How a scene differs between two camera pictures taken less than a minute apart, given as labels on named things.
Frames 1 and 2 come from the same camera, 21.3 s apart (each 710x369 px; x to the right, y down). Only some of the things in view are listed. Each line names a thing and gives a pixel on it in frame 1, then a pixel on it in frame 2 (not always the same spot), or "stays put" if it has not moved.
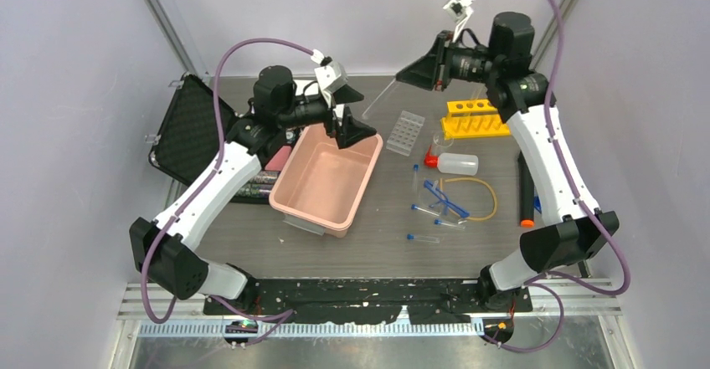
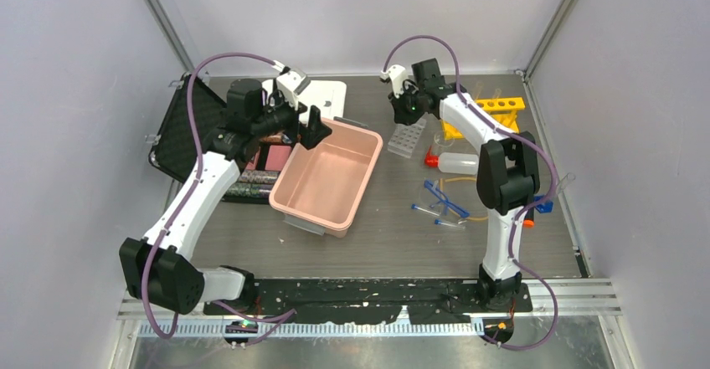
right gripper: [434, 70] to [400, 116]
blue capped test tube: [439, 222] stays put
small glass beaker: [443, 139] stays put
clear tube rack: [405, 133] stays put
